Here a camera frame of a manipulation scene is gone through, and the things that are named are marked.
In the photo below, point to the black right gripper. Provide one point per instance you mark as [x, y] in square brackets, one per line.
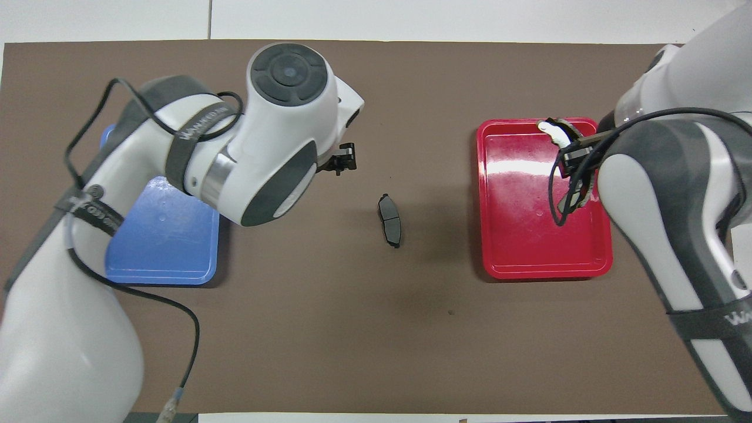
[578, 155]

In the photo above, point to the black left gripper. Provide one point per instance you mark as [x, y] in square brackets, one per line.
[346, 155]

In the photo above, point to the curved grey brake shoe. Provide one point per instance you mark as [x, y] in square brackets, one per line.
[558, 134]

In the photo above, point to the dark brake pad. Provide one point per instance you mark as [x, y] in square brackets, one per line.
[390, 222]

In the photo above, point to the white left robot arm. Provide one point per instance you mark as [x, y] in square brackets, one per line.
[276, 135]

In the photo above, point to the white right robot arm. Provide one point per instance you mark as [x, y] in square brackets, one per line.
[675, 205]

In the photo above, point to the red plastic tray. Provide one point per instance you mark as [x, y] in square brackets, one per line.
[523, 235]

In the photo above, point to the brown table mat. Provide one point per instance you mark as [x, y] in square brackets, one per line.
[352, 329]

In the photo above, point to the blue plastic tray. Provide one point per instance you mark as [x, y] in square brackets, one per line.
[158, 247]

